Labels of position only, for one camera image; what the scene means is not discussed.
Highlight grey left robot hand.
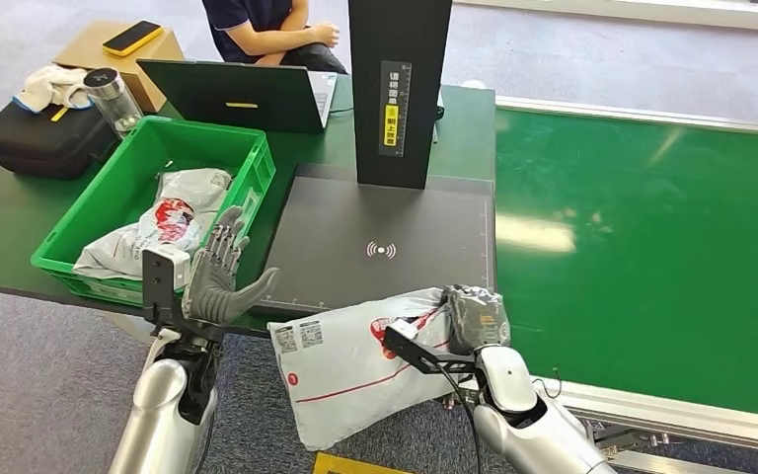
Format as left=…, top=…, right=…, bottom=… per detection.
left=183, top=205, right=280, bottom=327

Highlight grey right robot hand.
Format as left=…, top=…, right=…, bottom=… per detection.
left=440, top=284, right=512, bottom=357

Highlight grey package with red print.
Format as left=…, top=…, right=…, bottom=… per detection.
left=267, top=287, right=467, bottom=452

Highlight grey package with red logo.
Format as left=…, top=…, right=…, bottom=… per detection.
left=72, top=197, right=207, bottom=281

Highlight black inbound scanner machine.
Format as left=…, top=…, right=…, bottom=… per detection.
left=251, top=0, right=499, bottom=322

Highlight green conveyor belt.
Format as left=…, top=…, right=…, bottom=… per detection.
left=494, top=108, right=758, bottom=421

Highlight brown cardboard box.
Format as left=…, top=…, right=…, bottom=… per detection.
left=51, top=19, right=187, bottom=115

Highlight green plastic crate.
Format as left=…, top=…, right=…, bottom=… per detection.
left=30, top=116, right=277, bottom=309

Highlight black laptop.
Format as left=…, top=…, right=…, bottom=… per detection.
left=136, top=58, right=340, bottom=136

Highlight clear bottle with black lid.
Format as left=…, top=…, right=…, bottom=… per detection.
left=83, top=67, right=144, bottom=140

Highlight black zip case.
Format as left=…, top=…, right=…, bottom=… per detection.
left=0, top=101, right=119, bottom=182

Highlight ruler label with yellow strip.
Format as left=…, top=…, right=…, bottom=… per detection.
left=378, top=60, right=414, bottom=159

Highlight person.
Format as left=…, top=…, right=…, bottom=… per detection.
left=201, top=0, right=349, bottom=75

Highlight white cloth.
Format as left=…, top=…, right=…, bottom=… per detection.
left=12, top=63, right=97, bottom=114

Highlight phone in yellow case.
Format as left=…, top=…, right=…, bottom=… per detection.
left=102, top=20, right=165, bottom=58

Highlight person's hand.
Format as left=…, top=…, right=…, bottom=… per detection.
left=310, top=23, right=341, bottom=49

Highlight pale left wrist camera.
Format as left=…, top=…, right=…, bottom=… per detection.
left=150, top=245, right=192, bottom=290

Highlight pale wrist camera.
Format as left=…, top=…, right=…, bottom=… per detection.
left=150, top=245, right=192, bottom=290
left=388, top=318, right=420, bottom=342

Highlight black right camera bracket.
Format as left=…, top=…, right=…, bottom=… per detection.
left=383, top=325, right=480, bottom=376

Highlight black camera bracket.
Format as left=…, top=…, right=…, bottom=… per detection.
left=383, top=325, right=480, bottom=376
left=141, top=249, right=188, bottom=329

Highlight black left camera bracket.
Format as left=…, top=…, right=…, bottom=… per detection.
left=141, top=249, right=188, bottom=329

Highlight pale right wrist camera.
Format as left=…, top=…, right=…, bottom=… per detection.
left=388, top=318, right=420, bottom=342

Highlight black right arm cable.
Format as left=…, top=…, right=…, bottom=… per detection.
left=436, top=361, right=487, bottom=474

